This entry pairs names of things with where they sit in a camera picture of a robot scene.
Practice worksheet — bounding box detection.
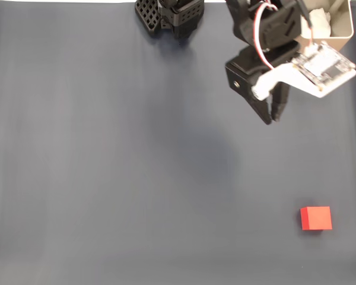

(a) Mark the red cube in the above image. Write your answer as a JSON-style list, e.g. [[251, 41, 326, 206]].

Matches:
[[300, 206, 333, 231]]

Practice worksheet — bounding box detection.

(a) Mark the beige rounded box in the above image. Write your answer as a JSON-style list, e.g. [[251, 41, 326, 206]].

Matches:
[[296, 0, 355, 53]]

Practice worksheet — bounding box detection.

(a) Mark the white crumpled tissue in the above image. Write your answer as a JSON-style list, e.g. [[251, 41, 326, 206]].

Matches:
[[307, 8, 333, 38]]

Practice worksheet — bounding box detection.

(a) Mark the blue-grey table mat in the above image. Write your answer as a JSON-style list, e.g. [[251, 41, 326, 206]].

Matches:
[[0, 2, 356, 285]]

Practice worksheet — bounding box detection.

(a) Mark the red white servo cable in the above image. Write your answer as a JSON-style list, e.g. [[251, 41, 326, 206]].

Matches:
[[253, 2, 281, 71]]

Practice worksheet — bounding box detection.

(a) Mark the white camera board mount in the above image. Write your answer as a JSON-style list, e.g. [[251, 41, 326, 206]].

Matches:
[[251, 40, 356, 99]]

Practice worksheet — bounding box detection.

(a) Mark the black camera cable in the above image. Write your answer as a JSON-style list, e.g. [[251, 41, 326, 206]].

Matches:
[[295, 0, 315, 50]]

